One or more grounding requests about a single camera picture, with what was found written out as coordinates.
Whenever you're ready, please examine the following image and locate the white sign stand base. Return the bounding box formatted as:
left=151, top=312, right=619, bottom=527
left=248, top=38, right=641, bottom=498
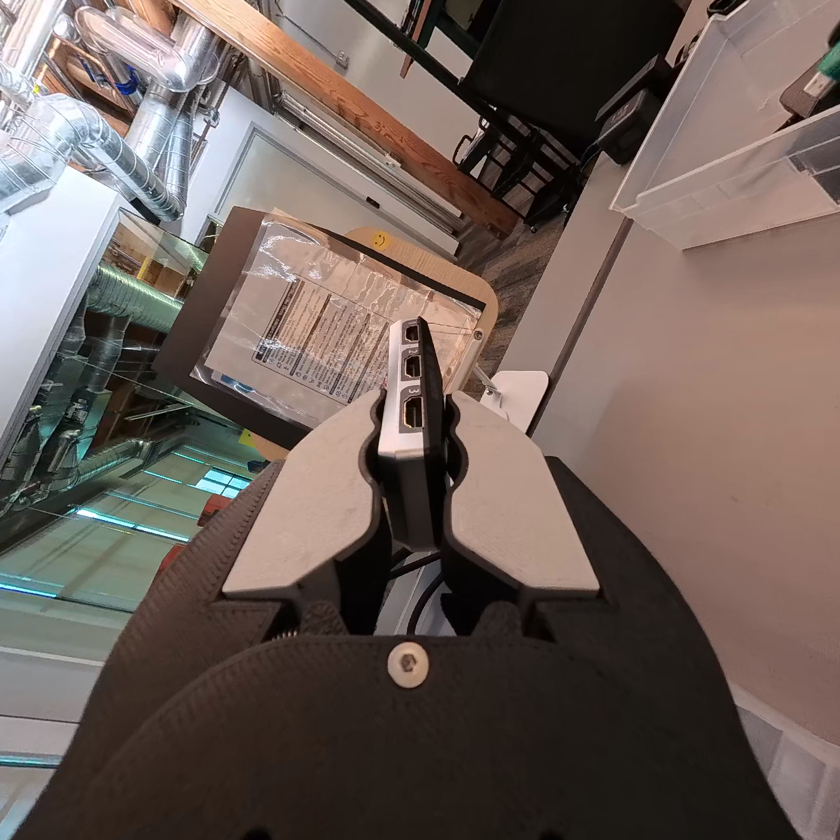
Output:
left=478, top=371, right=551, bottom=435

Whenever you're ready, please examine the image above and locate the clear instruction sheet holder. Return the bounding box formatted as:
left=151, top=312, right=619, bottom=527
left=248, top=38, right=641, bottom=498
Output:
left=190, top=217, right=487, bottom=421

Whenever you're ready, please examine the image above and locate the green flexible air duct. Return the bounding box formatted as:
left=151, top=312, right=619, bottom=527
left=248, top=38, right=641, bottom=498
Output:
left=85, top=262, right=188, bottom=336

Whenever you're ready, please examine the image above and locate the black office chair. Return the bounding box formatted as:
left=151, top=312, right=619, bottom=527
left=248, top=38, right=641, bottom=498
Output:
left=453, top=0, right=683, bottom=231

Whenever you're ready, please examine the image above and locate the silver air duct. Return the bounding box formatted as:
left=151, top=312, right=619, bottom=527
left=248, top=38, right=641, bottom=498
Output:
left=0, top=92, right=191, bottom=224

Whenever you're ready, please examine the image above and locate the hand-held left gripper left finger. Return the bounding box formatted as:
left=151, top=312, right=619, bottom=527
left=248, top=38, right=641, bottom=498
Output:
left=223, top=389, right=396, bottom=635

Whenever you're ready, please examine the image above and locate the clear plastic bin with divider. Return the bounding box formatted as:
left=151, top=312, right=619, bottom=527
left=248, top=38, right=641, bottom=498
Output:
left=609, top=0, right=840, bottom=252

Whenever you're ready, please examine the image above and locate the black desk control box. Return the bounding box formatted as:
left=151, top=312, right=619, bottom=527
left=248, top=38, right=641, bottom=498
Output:
left=594, top=56, right=677, bottom=165

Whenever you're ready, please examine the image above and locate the white cabinet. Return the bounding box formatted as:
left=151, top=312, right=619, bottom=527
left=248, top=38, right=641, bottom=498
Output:
left=0, top=164, right=126, bottom=460

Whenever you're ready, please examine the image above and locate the thin black looped cord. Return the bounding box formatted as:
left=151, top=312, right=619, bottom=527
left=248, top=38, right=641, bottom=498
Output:
left=388, top=548, right=447, bottom=636

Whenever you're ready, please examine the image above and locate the black hdmi adapter box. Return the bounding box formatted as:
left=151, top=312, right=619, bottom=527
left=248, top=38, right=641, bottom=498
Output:
left=377, top=317, right=455, bottom=552

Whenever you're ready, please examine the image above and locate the silver insulated pipe elbow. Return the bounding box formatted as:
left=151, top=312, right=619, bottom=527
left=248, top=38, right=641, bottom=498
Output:
left=75, top=7, right=221, bottom=93

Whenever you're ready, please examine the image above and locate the black braided hdmi cable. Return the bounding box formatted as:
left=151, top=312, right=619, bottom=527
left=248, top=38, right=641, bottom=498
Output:
left=810, top=39, right=840, bottom=99

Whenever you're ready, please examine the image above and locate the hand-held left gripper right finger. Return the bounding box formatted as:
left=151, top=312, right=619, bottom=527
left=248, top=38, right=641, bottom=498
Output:
left=440, top=392, right=601, bottom=635

